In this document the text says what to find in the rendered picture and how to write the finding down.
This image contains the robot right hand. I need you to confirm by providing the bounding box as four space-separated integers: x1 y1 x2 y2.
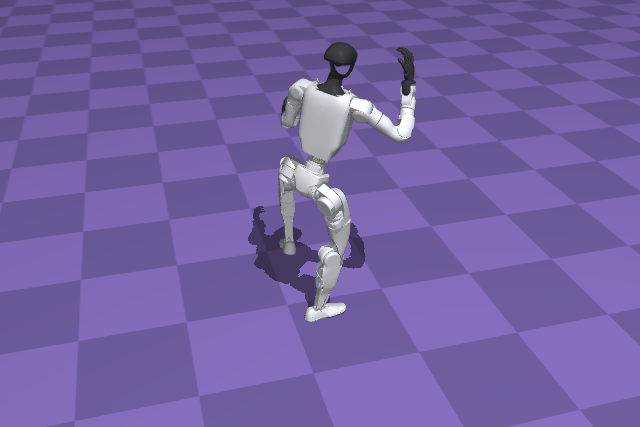
396 47 416 95

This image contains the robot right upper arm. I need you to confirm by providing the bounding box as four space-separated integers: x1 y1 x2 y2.
350 97 411 143

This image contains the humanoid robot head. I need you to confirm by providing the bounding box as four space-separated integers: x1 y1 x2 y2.
317 42 357 97

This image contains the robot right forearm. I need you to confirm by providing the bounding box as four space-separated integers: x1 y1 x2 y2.
398 84 416 138

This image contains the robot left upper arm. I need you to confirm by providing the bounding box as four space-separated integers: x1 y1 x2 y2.
282 78 312 128

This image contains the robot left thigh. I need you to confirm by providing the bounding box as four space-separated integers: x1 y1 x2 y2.
278 155 303 190

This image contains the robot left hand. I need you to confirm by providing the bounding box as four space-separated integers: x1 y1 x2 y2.
281 96 288 116

